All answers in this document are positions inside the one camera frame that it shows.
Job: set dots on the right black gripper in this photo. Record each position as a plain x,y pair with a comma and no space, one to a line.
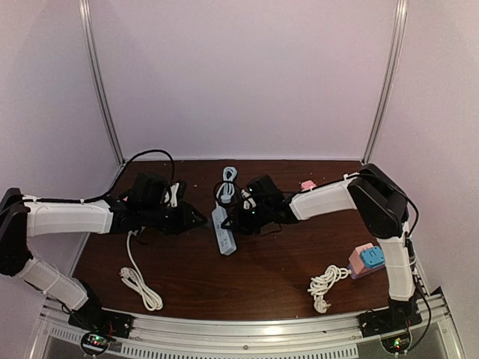
239,224

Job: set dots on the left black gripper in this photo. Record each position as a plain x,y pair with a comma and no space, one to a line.
185,220

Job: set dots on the light blue power strip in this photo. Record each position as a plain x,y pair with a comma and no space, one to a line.
224,237

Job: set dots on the pink plug adapter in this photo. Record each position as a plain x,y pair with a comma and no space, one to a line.
308,185

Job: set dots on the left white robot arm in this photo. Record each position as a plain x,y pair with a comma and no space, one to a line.
23,217

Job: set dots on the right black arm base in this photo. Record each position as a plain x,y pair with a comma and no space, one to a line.
398,316

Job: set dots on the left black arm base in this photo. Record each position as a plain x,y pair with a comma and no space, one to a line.
92,317

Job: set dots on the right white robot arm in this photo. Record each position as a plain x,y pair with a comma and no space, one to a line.
381,204

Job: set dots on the light pink cube adapter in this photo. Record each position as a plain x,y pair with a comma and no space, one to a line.
356,263

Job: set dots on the purple power strip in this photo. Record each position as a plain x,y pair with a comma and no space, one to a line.
359,275

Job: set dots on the blue cube adapter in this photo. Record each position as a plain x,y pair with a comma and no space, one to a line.
372,257

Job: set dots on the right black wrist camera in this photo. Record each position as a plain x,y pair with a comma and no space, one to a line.
263,188

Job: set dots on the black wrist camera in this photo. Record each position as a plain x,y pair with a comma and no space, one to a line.
263,188
148,190

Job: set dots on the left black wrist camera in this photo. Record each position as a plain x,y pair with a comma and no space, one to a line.
148,190

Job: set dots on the aluminium front rail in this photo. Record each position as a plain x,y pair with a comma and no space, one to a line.
330,336

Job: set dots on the left aluminium frame post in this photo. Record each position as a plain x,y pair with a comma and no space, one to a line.
99,87

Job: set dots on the aluminium frame post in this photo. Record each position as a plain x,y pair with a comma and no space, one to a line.
99,87
395,48

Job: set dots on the right aluminium frame post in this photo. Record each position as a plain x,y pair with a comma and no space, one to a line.
395,48

